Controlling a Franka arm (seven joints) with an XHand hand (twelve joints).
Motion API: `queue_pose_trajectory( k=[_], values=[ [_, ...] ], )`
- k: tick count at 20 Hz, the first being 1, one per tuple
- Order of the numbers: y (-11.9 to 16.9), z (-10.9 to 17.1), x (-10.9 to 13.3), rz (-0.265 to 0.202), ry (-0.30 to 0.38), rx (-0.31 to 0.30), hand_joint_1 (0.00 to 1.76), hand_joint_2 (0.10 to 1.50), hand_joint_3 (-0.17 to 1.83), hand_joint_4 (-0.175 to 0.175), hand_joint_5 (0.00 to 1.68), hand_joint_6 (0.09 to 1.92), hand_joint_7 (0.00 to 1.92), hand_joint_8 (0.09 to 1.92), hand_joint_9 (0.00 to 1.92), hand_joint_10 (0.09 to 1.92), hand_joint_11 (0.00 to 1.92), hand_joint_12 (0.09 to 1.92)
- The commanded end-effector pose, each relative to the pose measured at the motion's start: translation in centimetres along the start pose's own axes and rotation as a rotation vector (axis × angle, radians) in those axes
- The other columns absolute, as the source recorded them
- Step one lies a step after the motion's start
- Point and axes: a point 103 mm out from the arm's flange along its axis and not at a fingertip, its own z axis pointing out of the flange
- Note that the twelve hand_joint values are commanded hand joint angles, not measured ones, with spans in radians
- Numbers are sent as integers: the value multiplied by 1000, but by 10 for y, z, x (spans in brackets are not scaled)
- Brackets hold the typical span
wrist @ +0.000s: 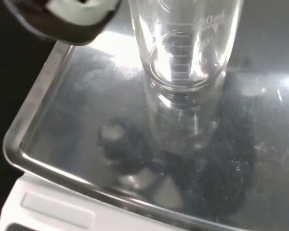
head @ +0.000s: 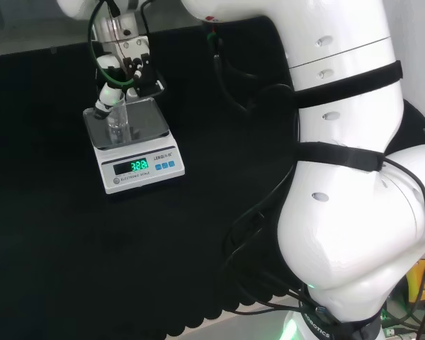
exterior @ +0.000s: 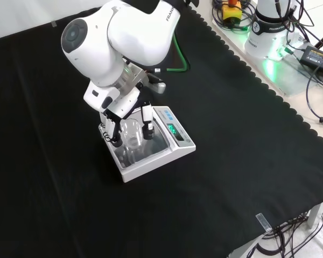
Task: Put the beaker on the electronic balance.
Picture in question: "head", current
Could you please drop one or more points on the black bench cloth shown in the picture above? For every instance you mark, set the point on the black bench cloth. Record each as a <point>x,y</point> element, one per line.
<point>127,212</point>

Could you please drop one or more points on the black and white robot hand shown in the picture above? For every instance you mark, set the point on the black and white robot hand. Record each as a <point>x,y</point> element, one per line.
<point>127,78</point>

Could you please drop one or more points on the white electronic balance steel pan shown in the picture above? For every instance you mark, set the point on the white electronic balance steel pan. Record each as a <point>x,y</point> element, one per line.
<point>131,148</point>

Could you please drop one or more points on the small clear glass beaker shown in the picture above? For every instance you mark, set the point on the small clear glass beaker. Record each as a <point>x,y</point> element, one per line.
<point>118,124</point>

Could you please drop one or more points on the yellow stop button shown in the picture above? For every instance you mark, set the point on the yellow stop button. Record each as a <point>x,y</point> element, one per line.
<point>419,280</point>

